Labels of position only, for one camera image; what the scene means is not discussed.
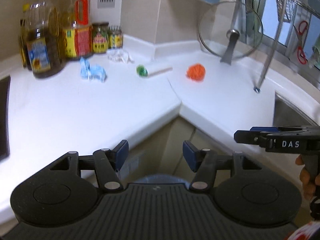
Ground orange mesh net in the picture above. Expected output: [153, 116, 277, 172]
[186, 63, 206, 81]

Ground blue face mask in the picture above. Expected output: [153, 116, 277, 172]
[79, 57, 107, 82]

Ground white paper roll green end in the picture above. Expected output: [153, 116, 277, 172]
[136, 64, 173, 77]

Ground white tissue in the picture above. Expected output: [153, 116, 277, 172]
[106, 49, 134, 63]

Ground blue lined trash bin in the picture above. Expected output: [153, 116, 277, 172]
[135, 173, 189, 186]

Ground person right hand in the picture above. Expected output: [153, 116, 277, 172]
[295, 155, 319, 200]

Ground stainless steel sink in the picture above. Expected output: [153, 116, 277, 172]
[273, 92, 319, 127]

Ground green dish cloth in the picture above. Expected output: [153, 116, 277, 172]
[308, 37, 320, 68]

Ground glass pot lid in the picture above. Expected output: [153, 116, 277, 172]
[198, 1, 263, 65]

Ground soybean paste jar black lid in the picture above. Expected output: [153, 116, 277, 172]
[92, 22, 109, 54]

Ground checkered lid sauce jar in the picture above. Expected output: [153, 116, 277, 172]
[109, 25, 123, 49]

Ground black gas stove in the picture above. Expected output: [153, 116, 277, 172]
[0, 76, 11, 161]

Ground steel dish rack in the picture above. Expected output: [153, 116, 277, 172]
[254, 0, 319, 93]

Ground large dark oil bottle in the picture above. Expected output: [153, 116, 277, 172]
[25, 0, 63, 79]

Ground small yellow cap bottle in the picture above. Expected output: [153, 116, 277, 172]
[18, 3, 32, 71]

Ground red handled scissors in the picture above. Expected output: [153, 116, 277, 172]
[293, 20, 308, 65]

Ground oil bottle red handle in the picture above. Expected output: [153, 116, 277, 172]
[62, 0, 92, 60]

